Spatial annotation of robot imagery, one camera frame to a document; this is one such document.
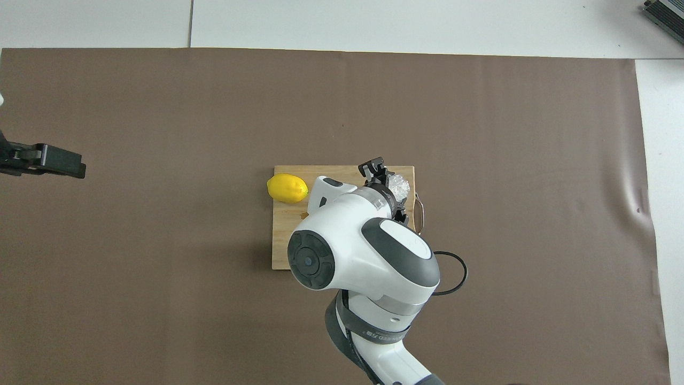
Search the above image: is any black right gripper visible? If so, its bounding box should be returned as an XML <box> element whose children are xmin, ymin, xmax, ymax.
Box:
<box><xmin>358</xmin><ymin>157</ymin><xmax>411</xmax><ymax>226</ymax></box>

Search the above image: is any yellow lemon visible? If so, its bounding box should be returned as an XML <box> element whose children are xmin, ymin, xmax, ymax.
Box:
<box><xmin>267</xmin><ymin>173</ymin><xmax>309</xmax><ymax>204</ymax></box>

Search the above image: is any clear textured glass cup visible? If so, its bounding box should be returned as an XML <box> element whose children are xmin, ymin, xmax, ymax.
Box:
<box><xmin>386</xmin><ymin>171</ymin><xmax>411</xmax><ymax>199</ymax></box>

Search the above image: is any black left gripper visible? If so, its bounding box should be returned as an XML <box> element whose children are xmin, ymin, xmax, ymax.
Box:
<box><xmin>0</xmin><ymin>131</ymin><xmax>87</xmax><ymax>180</ymax></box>

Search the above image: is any grey ribbed metal device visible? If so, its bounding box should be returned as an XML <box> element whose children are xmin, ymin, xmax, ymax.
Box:
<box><xmin>641</xmin><ymin>0</ymin><xmax>684</xmax><ymax>31</ymax></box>

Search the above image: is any wooden cutting board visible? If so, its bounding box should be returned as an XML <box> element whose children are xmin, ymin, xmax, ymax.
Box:
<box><xmin>271</xmin><ymin>165</ymin><xmax>426</xmax><ymax>271</ymax></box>

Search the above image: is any brown table mat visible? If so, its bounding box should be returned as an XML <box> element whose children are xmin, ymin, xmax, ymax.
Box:
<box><xmin>0</xmin><ymin>47</ymin><xmax>671</xmax><ymax>385</ymax></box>

